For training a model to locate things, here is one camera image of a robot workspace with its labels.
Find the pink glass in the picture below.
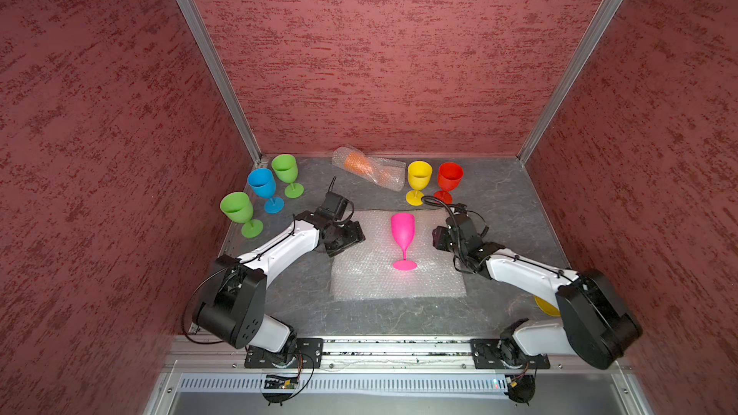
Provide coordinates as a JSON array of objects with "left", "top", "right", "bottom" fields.
[{"left": 391, "top": 213, "right": 417, "bottom": 271}]

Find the red glass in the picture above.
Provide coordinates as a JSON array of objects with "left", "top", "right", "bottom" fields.
[{"left": 434, "top": 163, "right": 464, "bottom": 205}]

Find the yellow glass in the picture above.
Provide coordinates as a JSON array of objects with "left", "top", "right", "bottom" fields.
[{"left": 406, "top": 161, "right": 432, "bottom": 207}]

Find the orange glass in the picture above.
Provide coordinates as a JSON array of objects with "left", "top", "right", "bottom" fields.
[{"left": 332, "top": 146, "right": 407, "bottom": 192}]

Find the dark green glass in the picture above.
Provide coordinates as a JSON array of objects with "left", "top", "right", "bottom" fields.
[{"left": 271, "top": 154, "right": 305, "bottom": 199}]

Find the blue glass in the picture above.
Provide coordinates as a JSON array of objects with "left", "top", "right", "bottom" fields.
[{"left": 247, "top": 168, "right": 284, "bottom": 214}]

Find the light green wine glass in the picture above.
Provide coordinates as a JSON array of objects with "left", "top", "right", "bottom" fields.
[{"left": 220, "top": 191, "right": 263, "bottom": 238}]

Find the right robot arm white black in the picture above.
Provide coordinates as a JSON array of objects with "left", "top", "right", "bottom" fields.
[{"left": 422, "top": 196, "right": 643, "bottom": 370}]

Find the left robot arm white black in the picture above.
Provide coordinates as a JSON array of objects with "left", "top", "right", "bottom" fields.
[{"left": 191, "top": 190, "right": 365, "bottom": 361}]

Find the right base wiring plug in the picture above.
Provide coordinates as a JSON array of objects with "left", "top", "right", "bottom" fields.
[{"left": 505, "top": 375, "right": 536, "bottom": 405}]

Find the left base wiring board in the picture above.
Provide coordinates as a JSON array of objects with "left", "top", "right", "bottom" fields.
[{"left": 261, "top": 374, "right": 301, "bottom": 405}]

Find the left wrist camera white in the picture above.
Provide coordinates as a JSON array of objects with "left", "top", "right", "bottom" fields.
[{"left": 316, "top": 191, "right": 350, "bottom": 222}]

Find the yellow cup holding cables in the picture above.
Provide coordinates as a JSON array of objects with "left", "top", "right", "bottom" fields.
[{"left": 534, "top": 296, "right": 561, "bottom": 318}]

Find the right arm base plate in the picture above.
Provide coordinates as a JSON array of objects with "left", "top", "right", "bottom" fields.
[{"left": 469, "top": 338, "right": 551, "bottom": 372}]

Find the aluminium front rail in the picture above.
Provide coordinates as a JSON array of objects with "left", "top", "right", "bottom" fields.
[{"left": 165, "top": 335, "right": 600, "bottom": 375}]

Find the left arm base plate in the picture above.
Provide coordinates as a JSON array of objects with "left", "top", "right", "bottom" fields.
[{"left": 244, "top": 337, "right": 325, "bottom": 370}]

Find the white slotted cable duct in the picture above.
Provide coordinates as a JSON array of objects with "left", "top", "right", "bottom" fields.
[{"left": 177, "top": 373, "right": 507, "bottom": 398}]

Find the left aluminium corner post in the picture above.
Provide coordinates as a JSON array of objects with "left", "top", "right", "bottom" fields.
[{"left": 176, "top": 0, "right": 263, "bottom": 165}]

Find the aluminium corner post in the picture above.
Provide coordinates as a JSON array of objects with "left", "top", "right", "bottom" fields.
[
  {"left": 517, "top": 0, "right": 624, "bottom": 166},
  {"left": 176, "top": 0, "right": 263, "bottom": 165}
]

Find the right aluminium corner post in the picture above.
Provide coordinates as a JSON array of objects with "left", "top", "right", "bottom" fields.
[{"left": 517, "top": 0, "right": 624, "bottom": 166}]

